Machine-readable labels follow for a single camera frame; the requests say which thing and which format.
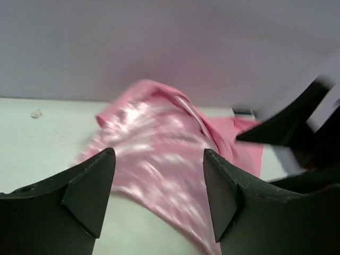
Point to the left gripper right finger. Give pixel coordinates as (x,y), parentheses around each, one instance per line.
(294,215)

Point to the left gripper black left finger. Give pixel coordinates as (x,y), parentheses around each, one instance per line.
(62,214)

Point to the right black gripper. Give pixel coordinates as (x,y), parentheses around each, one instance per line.
(317,152)

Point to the pink pillowcase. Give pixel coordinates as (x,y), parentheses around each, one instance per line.
(159,140)

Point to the right blue corner label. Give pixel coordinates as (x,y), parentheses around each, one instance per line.
(242,111)

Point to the small white scrap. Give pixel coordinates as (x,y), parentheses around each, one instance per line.
(36,114)

